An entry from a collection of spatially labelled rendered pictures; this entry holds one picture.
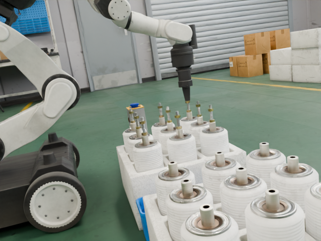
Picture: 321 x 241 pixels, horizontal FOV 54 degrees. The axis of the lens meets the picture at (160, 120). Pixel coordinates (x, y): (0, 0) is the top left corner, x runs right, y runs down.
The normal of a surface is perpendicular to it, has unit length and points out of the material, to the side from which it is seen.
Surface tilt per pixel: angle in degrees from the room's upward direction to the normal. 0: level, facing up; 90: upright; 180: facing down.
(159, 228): 0
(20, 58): 112
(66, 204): 90
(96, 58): 90
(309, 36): 90
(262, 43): 90
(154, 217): 0
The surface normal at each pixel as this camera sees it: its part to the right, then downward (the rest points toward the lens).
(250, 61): 0.26, 0.17
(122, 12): 0.26, 0.39
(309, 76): -0.93, 0.20
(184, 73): -0.07, 0.22
